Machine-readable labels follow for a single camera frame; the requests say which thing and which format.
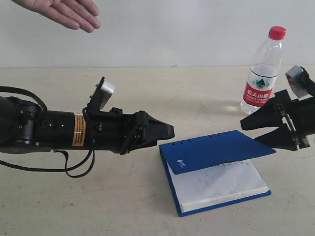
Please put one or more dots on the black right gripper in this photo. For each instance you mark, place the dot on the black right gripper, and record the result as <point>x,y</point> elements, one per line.
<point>291,135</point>

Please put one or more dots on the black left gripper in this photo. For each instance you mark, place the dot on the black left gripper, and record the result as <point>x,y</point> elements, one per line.
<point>121,133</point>

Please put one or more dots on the clear water bottle red label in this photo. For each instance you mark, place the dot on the clear water bottle red label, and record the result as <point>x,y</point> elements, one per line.
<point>264,71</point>

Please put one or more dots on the blue ring binder notebook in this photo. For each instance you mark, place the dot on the blue ring binder notebook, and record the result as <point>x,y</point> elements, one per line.
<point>213,171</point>

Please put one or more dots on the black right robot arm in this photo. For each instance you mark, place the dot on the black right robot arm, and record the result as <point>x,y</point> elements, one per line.
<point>293,120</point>

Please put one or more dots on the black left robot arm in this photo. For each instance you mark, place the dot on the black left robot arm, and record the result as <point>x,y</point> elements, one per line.
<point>42,131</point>

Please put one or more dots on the person's open hand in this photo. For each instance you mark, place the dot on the person's open hand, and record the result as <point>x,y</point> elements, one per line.
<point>72,14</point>

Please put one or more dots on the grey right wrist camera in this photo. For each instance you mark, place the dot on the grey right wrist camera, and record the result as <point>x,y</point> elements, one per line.
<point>294,77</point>

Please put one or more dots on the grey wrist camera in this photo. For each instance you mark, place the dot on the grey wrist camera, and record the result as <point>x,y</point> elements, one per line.
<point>101,95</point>
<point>294,77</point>

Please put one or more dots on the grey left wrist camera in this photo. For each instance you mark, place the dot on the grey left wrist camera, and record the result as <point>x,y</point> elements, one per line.
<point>101,95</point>

